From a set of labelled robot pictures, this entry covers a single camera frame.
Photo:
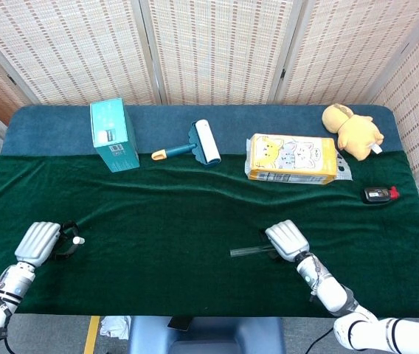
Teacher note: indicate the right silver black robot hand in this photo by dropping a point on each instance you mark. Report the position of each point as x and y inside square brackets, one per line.
[288, 239]

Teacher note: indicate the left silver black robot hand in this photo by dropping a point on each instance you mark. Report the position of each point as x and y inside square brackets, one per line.
[36, 241]

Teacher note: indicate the small white black object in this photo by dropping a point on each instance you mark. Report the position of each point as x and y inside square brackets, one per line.
[78, 240]

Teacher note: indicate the clear glass test tube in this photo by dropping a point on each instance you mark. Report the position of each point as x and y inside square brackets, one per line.
[246, 252]

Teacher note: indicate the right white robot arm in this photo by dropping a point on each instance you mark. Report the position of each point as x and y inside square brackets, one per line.
[331, 291]

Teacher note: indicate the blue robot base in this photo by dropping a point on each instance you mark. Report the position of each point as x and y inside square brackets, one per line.
[209, 337]

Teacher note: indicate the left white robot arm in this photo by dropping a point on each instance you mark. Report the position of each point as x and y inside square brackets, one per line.
[6, 291]

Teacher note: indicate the yellow cat tissue pack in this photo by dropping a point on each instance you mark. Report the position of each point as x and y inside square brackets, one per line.
[290, 158]

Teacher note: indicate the black device with red cap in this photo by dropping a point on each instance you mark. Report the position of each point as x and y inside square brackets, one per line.
[377, 194]

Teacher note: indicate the yellow floor tape strip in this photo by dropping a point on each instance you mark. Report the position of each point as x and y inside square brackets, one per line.
[91, 335]

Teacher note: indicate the dark green velvet cloth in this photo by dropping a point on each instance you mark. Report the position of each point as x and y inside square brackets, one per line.
[180, 228]

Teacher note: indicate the blue table cloth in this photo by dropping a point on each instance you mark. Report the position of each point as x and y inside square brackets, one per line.
[54, 129]

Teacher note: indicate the crumpled white paper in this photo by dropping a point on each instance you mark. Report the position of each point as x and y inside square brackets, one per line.
[115, 326]

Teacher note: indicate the teal cardboard box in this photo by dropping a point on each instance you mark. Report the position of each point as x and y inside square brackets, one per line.
[115, 147]

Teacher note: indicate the yellow plush toy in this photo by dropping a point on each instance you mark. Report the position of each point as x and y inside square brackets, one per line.
[357, 136]

